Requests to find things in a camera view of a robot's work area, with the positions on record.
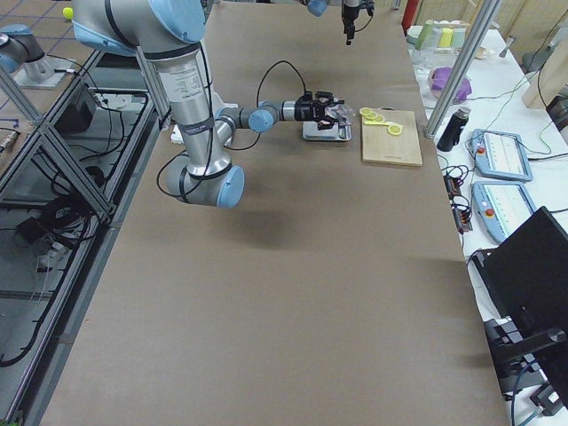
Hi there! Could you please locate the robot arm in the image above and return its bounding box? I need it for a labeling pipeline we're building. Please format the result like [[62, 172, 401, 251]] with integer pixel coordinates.
[[301, 0, 375, 46], [72, 1, 339, 209]]

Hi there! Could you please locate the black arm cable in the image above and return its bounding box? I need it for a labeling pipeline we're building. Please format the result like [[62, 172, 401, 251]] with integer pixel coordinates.
[[230, 59, 312, 152]]

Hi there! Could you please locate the green plastic cup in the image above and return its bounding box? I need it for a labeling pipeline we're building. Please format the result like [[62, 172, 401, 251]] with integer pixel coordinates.
[[414, 20, 435, 51]]

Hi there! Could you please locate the grey orange usb hub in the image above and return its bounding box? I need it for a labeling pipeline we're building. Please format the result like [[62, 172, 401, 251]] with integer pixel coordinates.
[[444, 175, 462, 200]]

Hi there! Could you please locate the lemon slice under knife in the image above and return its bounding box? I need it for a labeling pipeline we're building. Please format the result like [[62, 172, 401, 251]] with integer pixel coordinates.
[[387, 124, 403, 136]]

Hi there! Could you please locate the purple cloth on bowl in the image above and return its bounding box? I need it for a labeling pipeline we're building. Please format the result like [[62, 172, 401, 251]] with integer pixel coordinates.
[[428, 66, 473, 104]]

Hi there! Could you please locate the silver digital kitchen scale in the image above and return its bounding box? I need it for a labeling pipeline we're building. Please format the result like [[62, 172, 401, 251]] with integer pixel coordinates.
[[302, 122, 351, 142]]

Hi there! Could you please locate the bamboo cutting board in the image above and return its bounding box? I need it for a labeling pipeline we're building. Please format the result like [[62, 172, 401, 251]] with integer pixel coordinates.
[[359, 107, 422, 167]]

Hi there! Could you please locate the glass sauce bottle steel top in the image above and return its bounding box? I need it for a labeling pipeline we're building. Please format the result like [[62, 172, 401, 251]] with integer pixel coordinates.
[[325, 103, 355, 125]]

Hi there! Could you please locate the yellow plastic knife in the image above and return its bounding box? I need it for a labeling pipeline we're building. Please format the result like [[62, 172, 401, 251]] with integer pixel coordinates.
[[364, 120, 400, 128]]

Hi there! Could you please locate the far blue teach pendant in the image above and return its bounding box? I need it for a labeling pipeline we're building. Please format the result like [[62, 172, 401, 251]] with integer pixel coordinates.
[[470, 129, 533, 182]]

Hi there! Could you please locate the black water bottle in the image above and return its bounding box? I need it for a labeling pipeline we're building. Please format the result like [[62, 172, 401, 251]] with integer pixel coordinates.
[[437, 106, 471, 152]]

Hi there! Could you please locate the blue teach pendant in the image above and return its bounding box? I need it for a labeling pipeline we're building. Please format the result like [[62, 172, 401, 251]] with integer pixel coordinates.
[[470, 129, 533, 182], [471, 181, 538, 244]]

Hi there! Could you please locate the near blue teach pendant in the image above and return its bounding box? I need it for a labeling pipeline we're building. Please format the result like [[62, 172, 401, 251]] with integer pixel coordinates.
[[471, 181, 538, 244]]

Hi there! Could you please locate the black monitor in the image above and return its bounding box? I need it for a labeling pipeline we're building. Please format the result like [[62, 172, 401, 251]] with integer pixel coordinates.
[[476, 207, 567, 403]]

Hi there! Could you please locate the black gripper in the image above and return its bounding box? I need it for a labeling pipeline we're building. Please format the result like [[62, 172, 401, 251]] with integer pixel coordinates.
[[294, 91, 335, 130], [341, 0, 374, 45]]

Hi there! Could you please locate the aluminium frame post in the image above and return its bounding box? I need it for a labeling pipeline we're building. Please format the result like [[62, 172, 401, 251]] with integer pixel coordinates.
[[424, 0, 502, 139]]

